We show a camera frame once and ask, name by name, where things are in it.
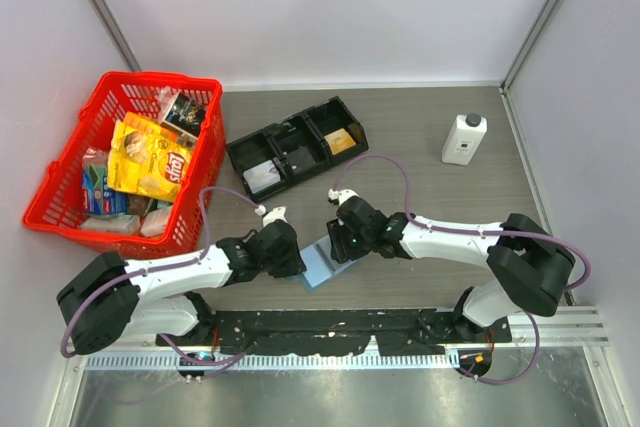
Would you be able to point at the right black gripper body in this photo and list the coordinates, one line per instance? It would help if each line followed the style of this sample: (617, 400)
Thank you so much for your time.
(349, 245)

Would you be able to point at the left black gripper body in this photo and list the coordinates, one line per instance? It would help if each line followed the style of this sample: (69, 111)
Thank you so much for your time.
(284, 266)

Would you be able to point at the blue leather card holder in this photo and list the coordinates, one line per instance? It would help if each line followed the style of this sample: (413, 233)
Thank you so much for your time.
(320, 266)

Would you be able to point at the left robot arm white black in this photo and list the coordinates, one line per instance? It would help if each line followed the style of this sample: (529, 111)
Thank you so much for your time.
(112, 297)

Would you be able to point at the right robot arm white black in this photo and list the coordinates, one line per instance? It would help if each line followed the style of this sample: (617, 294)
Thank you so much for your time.
(530, 271)

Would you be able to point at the white card in tray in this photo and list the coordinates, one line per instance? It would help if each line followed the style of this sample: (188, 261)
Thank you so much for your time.
(262, 176)

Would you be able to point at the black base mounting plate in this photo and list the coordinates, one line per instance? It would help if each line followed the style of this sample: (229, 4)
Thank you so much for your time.
(337, 333)

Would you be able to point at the black three-compartment organizer tray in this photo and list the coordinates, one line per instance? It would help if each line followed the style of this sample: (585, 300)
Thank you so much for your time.
(297, 146)

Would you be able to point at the white bottle grey cap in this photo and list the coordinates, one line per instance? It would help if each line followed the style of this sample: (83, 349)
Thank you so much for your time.
(464, 138)

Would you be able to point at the yellow Lays chips bag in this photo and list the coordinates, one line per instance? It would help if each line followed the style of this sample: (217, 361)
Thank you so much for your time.
(146, 159)

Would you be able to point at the black snack box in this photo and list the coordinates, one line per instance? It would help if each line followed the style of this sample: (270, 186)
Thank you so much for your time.
(182, 115)

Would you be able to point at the blue packaged item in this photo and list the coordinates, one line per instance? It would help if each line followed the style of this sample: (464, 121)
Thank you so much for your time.
(98, 198)

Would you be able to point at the red plastic shopping basket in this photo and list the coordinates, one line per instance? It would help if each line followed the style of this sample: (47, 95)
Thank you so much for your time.
(57, 205)

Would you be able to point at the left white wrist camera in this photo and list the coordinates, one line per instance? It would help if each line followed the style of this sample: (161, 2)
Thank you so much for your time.
(270, 216)

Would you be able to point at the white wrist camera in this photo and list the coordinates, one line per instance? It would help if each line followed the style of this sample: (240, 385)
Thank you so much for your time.
(338, 197)
(270, 216)

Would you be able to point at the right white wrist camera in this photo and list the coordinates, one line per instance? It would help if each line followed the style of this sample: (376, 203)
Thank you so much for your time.
(338, 197)

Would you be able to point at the aluminium rail frame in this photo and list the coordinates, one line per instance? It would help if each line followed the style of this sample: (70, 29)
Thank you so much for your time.
(571, 327)

